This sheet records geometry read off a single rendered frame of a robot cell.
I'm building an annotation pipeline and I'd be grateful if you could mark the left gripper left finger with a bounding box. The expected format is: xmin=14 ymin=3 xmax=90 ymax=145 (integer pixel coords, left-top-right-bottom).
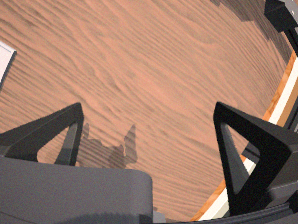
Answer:
xmin=0 ymin=102 xmax=84 ymax=166

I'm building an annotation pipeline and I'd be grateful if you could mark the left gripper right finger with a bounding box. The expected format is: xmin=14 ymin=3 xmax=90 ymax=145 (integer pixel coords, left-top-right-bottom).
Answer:
xmin=213 ymin=101 xmax=298 ymax=216

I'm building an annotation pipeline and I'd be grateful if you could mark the white shallow tray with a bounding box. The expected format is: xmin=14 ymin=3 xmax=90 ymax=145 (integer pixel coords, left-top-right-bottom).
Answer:
xmin=0 ymin=41 xmax=17 ymax=89

